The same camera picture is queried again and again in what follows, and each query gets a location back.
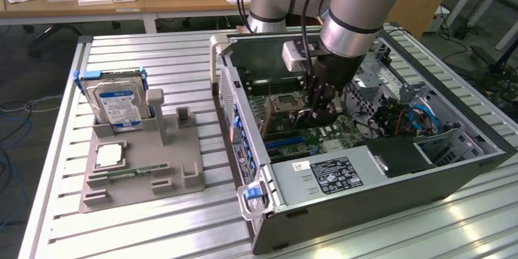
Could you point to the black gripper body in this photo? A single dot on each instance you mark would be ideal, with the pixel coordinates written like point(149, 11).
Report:
point(336, 71)

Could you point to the graphics card with fan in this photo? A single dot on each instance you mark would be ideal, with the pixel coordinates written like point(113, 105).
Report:
point(284, 119)

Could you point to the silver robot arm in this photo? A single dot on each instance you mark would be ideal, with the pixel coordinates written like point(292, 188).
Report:
point(360, 7)

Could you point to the CPU socket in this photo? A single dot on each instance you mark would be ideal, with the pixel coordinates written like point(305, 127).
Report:
point(289, 101)

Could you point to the grey metal disk bay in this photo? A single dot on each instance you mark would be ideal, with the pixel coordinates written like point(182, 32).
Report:
point(371, 95)

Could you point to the green motherboard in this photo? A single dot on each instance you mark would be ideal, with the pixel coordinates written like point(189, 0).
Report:
point(324, 137)

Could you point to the blue expansion slot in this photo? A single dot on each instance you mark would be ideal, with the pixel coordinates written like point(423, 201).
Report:
point(284, 142)

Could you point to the grey power supply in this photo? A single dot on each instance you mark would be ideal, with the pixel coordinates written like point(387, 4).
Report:
point(292, 186)

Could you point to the blue case latch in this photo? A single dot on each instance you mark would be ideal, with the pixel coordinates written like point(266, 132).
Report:
point(252, 193)

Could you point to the open black PC case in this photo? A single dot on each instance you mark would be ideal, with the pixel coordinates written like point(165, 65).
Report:
point(364, 210)

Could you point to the hard disk with blue carrier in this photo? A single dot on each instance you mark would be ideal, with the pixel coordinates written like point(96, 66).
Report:
point(118, 104)

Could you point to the green RAM stick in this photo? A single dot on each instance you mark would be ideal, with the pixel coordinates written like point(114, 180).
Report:
point(134, 173)

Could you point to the grey parts rack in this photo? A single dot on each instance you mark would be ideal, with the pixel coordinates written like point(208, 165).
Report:
point(142, 186)

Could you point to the silver CPU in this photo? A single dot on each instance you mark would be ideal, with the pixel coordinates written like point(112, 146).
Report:
point(110, 156)

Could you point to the black chair base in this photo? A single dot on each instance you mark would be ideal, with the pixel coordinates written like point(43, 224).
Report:
point(45, 37)

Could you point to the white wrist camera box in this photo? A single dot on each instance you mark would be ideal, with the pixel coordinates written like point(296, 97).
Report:
point(293, 55)

